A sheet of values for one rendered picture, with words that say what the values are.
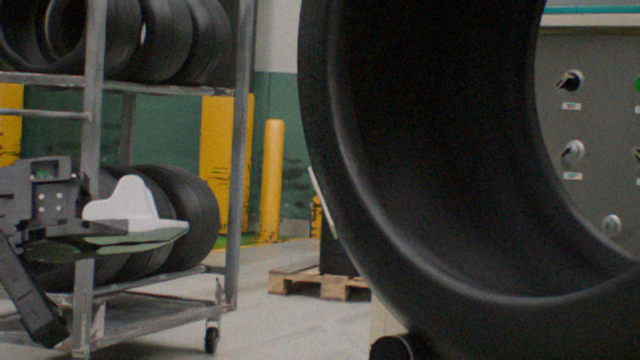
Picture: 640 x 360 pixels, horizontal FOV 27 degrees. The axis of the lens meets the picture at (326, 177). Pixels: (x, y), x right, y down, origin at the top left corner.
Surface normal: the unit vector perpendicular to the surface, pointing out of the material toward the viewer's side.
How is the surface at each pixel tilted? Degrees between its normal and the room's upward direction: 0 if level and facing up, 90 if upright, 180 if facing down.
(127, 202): 70
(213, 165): 90
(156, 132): 90
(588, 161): 90
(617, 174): 90
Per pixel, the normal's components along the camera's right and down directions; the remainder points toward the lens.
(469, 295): -0.71, 0.18
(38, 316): -0.08, -0.35
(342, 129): 0.68, -0.33
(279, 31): -0.43, 0.02
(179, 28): 0.93, 0.01
